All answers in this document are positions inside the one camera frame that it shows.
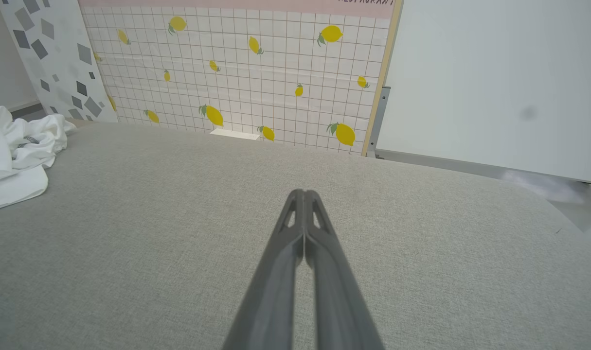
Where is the plain white board panel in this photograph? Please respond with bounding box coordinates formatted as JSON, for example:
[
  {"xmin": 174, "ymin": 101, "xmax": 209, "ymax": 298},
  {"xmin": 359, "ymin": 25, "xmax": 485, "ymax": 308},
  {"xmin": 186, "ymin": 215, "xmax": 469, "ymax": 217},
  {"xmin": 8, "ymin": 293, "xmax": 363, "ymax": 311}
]
[{"xmin": 373, "ymin": 0, "xmax": 591, "ymax": 185}]

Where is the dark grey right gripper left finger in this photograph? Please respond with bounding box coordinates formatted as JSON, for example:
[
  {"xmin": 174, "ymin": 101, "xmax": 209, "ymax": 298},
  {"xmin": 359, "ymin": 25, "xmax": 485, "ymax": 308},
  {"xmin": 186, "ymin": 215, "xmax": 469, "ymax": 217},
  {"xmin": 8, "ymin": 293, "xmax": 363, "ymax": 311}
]
[{"xmin": 222, "ymin": 190, "xmax": 305, "ymax": 350}]

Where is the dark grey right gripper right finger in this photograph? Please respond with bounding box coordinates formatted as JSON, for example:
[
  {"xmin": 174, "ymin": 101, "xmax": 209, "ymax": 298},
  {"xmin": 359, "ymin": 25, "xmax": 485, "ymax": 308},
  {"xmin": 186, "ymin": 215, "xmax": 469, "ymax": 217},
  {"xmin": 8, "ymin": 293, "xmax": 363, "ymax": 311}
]
[{"xmin": 304, "ymin": 190, "xmax": 386, "ymax": 350}]

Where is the lemon print grid panel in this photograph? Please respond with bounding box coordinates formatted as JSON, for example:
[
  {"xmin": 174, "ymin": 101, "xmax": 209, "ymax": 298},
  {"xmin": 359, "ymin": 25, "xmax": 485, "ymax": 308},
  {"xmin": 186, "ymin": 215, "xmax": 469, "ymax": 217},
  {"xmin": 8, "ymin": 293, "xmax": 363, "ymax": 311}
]
[{"xmin": 79, "ymin": 0, "xmax": 403, "ymax": 157}]

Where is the grey metal panel bracket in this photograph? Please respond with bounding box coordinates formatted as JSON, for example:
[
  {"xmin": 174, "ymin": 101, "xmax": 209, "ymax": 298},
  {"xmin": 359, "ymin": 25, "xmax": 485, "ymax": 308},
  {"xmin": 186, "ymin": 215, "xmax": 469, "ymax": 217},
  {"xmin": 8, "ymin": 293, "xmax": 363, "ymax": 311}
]
[{"xmin": 366, "ymin": 86, "xmax": 391, "ymax": 159}]

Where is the white long-sleeve shirt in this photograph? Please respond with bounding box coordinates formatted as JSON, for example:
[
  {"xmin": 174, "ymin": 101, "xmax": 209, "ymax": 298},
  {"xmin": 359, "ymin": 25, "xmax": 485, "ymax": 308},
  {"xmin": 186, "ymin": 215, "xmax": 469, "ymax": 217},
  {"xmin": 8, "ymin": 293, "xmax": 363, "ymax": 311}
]
[{"xmin": 0, "ymin": 106, "xmax": 77, "ymax": 215}]

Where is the grey terrazzo print panel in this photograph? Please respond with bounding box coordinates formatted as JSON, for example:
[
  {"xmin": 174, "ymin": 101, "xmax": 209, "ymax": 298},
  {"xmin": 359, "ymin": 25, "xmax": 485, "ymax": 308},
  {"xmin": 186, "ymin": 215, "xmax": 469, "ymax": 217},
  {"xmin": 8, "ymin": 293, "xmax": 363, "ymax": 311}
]
[{"xmin": 0, "ymin": 0, "xmax": 119, "ymax": 123}]

